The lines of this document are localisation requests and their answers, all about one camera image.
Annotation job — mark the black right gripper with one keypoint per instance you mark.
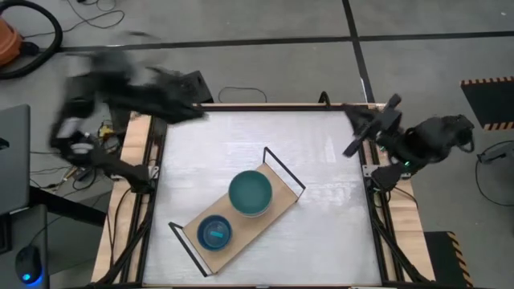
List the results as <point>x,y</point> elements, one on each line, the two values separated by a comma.
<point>389,118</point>

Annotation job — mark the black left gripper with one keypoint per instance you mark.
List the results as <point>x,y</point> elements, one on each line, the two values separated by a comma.
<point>180,110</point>

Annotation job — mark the dark green plastic bowl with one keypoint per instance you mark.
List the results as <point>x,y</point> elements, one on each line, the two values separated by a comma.
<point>250,192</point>

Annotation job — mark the cyan plastic bowl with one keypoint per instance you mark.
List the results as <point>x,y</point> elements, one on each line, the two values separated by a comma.
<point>214,233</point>

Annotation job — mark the white plastic bowl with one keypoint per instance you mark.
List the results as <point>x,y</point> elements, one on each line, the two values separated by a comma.
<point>262,214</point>

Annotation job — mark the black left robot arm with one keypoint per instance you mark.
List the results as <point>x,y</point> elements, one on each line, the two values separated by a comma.
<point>120,170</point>

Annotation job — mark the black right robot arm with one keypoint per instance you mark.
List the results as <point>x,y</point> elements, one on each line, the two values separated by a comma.
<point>425,140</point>

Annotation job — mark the small black clamp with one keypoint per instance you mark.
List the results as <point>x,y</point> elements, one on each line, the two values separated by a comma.
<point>324,98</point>

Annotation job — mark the black mat with hazard stripes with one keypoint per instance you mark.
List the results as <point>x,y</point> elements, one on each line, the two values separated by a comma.
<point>490,100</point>
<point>439,257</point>

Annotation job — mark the grey floor object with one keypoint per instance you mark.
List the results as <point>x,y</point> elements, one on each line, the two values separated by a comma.
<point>498,152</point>

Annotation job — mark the grey laptop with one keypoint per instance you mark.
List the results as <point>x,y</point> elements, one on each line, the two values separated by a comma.
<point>16,160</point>

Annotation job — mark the orange vacuum cleaner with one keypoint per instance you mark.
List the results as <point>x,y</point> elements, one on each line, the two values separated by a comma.
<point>8,42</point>

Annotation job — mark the grey desk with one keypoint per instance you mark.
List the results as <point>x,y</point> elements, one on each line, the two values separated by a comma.
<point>12,241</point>

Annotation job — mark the black computer mouse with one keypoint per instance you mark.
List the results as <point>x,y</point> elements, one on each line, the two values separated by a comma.
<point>28,263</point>

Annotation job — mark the black aluminium table frame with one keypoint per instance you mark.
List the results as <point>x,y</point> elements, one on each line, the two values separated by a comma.
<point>261,108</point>

